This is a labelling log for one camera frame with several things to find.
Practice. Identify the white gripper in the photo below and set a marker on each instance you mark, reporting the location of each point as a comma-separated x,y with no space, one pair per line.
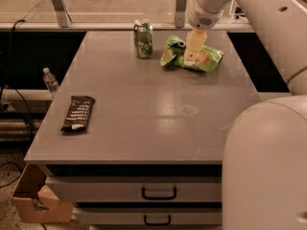
203,18

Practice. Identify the green rice chip bag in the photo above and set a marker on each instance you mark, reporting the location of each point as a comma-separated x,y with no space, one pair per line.
207,60

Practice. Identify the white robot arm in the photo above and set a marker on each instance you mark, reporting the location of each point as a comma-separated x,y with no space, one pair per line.
264,178

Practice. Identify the green soda can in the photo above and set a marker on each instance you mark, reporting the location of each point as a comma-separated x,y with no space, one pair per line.
143,38

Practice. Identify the brown chocolate bar wrapper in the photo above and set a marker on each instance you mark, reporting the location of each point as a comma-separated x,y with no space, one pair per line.
78,113

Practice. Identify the clear plastic water bottle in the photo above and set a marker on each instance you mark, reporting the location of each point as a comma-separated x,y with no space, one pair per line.
50,80

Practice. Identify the lower grey drawer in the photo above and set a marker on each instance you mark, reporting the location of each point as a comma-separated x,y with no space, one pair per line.
149,217

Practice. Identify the grey drawer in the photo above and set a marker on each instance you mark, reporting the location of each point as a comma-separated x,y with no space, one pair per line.
149,217
135,189

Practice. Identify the upper grey drawer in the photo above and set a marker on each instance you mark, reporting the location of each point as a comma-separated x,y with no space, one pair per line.
135,189

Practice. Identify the cardboard box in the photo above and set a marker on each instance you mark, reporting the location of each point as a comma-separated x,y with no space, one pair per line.
35,202

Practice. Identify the middle metal bracket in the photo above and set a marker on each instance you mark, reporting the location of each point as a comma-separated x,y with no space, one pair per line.
180,13

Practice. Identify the metal bracket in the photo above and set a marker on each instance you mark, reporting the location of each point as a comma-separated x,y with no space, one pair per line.
61,13
180,13

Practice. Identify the left metal bracket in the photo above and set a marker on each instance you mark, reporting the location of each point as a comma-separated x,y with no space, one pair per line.
61,13

